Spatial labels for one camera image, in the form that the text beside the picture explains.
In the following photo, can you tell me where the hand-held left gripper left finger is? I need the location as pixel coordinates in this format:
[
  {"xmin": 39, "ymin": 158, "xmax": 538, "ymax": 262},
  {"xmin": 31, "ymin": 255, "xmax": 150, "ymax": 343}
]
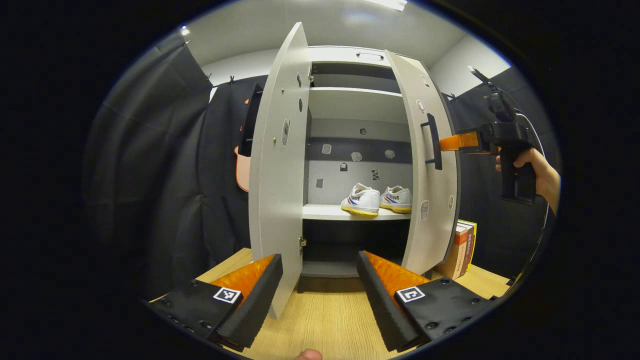
[{"xmin": 145, "ymin": 253, "xmax": 284, "ymax": 353}]

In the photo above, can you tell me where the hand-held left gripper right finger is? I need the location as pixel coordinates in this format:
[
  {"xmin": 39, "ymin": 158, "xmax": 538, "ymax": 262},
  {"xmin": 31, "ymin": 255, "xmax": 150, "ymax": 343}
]
[{"xmin": 356, "ymin": 250, "xmax": 496, "ymax": 353}]

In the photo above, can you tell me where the white canvas shoe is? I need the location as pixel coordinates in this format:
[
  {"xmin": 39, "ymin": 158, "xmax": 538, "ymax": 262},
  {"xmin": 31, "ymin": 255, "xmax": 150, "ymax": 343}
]
[
  {"xmin": 341, "ymin": 182, "xmax": 382, "ymax": 218},
  {"xmin": 379, "ymin": 185, "xmax": 414, "ymax": 214}
]

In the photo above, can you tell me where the white cabinet door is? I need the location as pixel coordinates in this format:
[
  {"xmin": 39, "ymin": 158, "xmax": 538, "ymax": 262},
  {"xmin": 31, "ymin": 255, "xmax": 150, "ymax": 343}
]
[
  {"xmin": 248, "ymin": 21, "xmax": 313, "ymax": 321},
  {"xmin": 384, "ymin": 49, "xmax": 460, "ymax": 277}
]

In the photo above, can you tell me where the white shoe cabinet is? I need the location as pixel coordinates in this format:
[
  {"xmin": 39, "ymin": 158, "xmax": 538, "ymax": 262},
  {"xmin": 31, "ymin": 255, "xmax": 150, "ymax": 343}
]
[{"xmin": 299, "ymin": 46, "xmax": 416, "ymax": 293}]

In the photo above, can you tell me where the dark red book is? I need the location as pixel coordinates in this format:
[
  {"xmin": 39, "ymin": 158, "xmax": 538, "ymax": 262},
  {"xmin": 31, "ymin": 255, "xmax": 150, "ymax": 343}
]
[{"xmin": 457, "ymin": 223, "xmax": 475, "ymax": 277}]

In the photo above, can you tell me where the black backdrop cloth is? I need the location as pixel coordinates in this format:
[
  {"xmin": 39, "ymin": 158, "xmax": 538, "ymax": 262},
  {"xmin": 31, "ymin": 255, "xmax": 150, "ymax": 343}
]
[{"xmin": 85, "ymin": 37, "xmax": 561, "ymax": 301}]

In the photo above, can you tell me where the thin gripper cable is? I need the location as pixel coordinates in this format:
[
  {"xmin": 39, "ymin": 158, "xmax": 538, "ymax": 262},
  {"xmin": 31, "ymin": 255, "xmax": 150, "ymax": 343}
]
[{"xmin": 515, "ymin": 111, "xmax": 557, "ymax": 283}]

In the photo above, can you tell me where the black door handle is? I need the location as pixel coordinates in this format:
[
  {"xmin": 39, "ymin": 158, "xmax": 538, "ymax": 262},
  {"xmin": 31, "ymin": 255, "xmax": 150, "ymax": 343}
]
[{"xmin": 420, "ymin": 112, "xmax": 444, "ymax": 172}]

